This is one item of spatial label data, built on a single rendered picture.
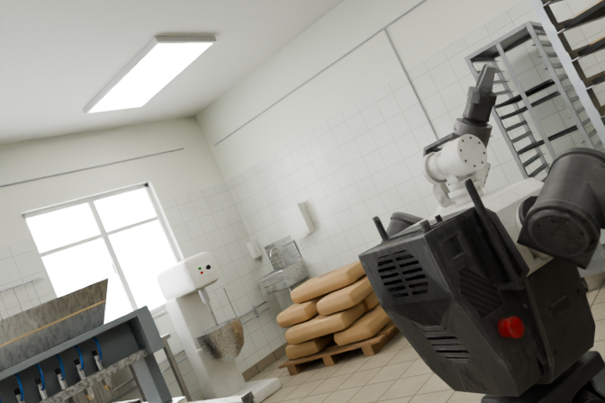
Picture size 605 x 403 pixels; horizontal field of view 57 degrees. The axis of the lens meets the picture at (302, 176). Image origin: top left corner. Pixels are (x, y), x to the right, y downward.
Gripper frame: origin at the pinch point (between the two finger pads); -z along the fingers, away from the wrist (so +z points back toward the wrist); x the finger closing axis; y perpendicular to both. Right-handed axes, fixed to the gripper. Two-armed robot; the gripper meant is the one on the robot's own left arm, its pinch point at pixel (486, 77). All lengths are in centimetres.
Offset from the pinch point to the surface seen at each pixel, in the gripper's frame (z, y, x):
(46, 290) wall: 268, 270, -240
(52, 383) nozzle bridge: 116, 105, 8
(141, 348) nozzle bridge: 114, 87, -16
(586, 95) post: 3.3, -33.4, -32.0
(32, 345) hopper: 105, 113, 6
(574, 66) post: -4.0, -28.5, -34.5
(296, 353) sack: 310, 54, -296
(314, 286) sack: 247, 50, -315
